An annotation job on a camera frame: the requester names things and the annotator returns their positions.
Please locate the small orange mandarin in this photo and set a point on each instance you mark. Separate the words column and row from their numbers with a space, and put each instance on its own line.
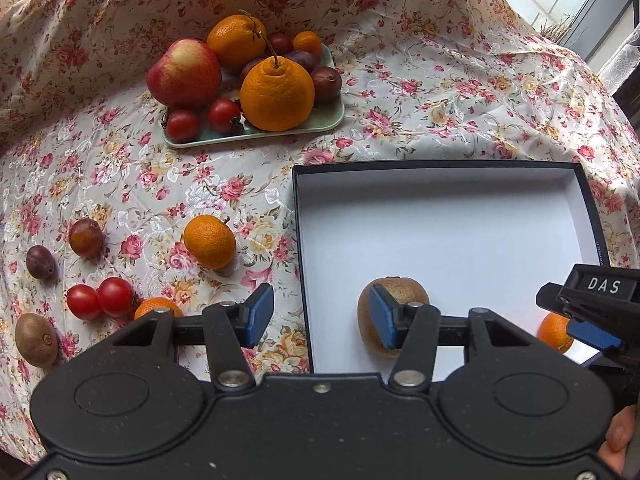
column 209, row 242
column 552, row 334
column 155, row 305
column 307, row 44

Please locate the red apple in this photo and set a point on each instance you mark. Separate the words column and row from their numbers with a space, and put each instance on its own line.
column 182, row 75

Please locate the dried plant twigs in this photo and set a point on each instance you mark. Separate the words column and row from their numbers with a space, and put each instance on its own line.
column 556, row 31

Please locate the large knobbed orange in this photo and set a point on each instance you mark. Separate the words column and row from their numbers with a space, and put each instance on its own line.
column 277, row 95

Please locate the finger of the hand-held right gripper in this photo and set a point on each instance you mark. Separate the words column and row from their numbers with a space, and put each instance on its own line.
column 552, row 297
column 595, row 336

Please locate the person's right hand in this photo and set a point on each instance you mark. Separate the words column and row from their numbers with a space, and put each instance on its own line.
column 620, row 435

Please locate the dark red plum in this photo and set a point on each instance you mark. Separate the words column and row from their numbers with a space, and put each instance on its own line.
column 327, row 84
column 280, row 43

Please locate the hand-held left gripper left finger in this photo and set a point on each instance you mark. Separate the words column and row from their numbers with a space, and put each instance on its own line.
column 260, row 315

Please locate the reddish brown plum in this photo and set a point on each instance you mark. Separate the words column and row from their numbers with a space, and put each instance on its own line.
column 86, row 238

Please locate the red cherry tomato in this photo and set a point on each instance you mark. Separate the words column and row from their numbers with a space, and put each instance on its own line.
column 116, row 296
column 223, row 116
column 82, row 303
column 182, row 125

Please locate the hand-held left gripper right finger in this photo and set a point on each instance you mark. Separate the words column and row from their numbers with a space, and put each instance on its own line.
column 382, row 317

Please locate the dark box with white inside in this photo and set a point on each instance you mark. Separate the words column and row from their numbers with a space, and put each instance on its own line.
column 450, row 235

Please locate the light green plate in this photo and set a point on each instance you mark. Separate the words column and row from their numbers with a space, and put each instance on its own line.
column 327, row 115

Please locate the white lace curtain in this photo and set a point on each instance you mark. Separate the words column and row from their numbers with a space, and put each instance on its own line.
column 622, row 65

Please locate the floral tablecloth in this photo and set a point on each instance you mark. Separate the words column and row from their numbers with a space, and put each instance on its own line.
column 400, row 85

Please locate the grey window frame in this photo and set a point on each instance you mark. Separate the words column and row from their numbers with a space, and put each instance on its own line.
column 595, row 5

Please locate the brown kiwi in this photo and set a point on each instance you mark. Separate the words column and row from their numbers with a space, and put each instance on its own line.
column 419, row 292
column 35, row 340

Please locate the large round orange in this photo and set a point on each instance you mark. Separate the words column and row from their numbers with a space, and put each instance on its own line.
column 232, row 40

